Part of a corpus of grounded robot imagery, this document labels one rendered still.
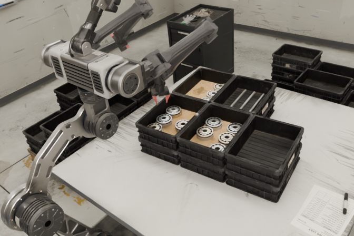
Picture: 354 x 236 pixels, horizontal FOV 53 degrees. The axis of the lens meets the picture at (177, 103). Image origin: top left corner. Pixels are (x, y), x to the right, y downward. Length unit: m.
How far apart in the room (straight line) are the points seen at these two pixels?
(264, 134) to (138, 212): 0.85
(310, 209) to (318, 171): 0.29
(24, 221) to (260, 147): 1.25
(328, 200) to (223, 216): 0.55
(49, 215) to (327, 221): 1.31
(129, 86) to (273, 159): 0.92
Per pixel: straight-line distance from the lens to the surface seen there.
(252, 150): 2.04
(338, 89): 3.34
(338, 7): 5.10
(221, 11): 4.00
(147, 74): 1.54
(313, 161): 2.21
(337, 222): 1.94
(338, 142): 2.38
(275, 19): 5.48
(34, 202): 1.79
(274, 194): 1.91
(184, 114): 2.33
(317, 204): 1.98
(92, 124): 1.79
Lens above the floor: 2.16
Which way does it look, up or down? 33 degrees down
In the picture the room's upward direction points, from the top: 6 degrees counter-clockwise
